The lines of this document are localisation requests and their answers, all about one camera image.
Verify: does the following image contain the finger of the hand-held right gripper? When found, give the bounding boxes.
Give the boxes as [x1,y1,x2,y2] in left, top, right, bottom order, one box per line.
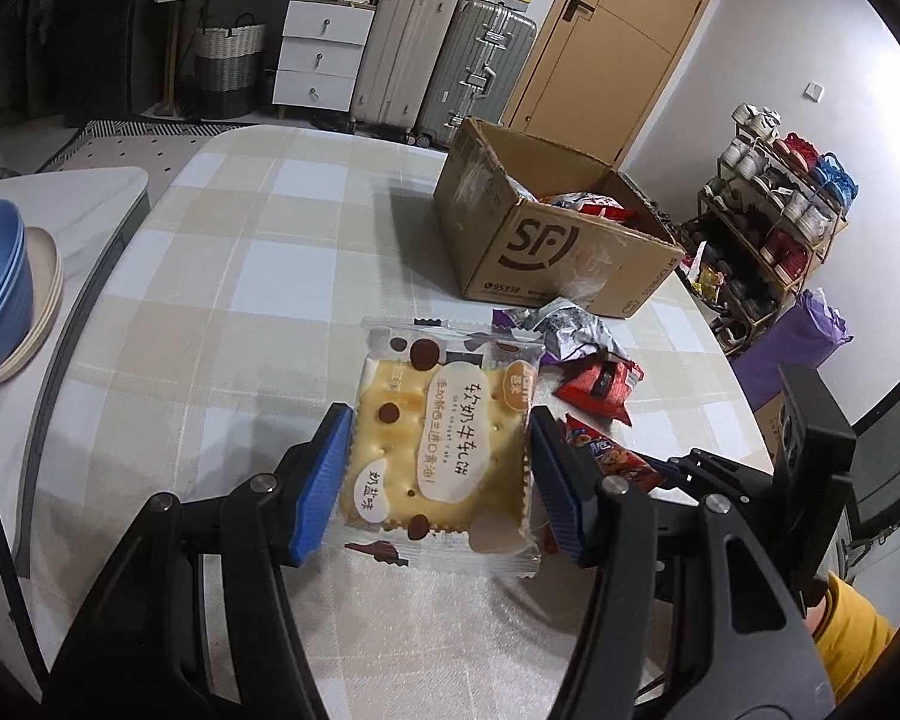
[667,448,779,500]
[634,474,710,515]

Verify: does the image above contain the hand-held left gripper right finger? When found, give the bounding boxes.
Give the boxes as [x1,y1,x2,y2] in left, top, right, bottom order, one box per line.
[529,405,837,720]

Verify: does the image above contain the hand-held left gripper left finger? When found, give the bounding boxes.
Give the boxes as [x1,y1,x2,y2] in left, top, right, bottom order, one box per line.
[41,403,355,720]

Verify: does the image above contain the red printed snack packet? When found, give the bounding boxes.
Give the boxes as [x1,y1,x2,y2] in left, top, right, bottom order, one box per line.
[565,412,661,492]

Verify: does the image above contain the clear cracker packet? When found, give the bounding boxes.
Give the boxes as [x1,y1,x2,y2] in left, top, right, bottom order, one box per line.
[322,317,545,578]

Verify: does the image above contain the person's right forearm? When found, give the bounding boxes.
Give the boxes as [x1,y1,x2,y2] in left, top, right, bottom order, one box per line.
[810,572,899,702]

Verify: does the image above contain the small brown cardboard box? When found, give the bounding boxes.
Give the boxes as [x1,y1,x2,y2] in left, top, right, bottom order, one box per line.
[757,390,788,458]

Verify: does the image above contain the dark furniture piece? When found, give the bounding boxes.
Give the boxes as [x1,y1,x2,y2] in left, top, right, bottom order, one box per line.
[847,382,900,548]

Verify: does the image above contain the purple bag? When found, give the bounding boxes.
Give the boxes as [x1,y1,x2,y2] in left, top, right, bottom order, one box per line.
[750,289,852,406]

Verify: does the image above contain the red chocolate wafer packet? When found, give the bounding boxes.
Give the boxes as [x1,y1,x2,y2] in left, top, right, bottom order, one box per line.
[553,356,644,428]

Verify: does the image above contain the silver purple snack packet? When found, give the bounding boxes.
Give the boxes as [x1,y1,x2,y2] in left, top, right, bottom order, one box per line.
[493,298,631,365]

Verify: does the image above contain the gold metal shoe rack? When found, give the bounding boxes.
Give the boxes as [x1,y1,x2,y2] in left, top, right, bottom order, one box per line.
[679,101,860,353]

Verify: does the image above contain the rows of shoes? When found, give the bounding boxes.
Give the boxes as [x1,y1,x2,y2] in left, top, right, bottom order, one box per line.
[682,103,858,338]

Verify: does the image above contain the stacked blue bowls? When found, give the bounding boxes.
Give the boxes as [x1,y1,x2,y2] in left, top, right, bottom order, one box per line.
[0,227,65,387]

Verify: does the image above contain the white side table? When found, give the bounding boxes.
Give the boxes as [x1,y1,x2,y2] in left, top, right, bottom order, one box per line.
[0,165,151,578]

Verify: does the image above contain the patterned floor rug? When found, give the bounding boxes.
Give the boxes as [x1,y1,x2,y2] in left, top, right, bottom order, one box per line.
[37,120,233,173]

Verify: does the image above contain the silver ribbed suitcase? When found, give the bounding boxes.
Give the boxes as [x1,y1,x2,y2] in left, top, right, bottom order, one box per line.
[418,0,539,147]

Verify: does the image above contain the grey white woven basket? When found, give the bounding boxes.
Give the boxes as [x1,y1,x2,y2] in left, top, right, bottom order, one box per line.
[195,15,269,119]

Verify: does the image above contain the beige ribbed suitcase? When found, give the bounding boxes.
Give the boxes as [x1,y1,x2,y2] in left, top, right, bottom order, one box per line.
[351,0,462,137]

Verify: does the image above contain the white drawer desk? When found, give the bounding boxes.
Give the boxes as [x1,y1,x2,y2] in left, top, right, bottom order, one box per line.
[156,0,380,110]

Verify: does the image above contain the wooden door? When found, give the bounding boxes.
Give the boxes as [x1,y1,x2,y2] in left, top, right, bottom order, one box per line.
[502,0,732,166]

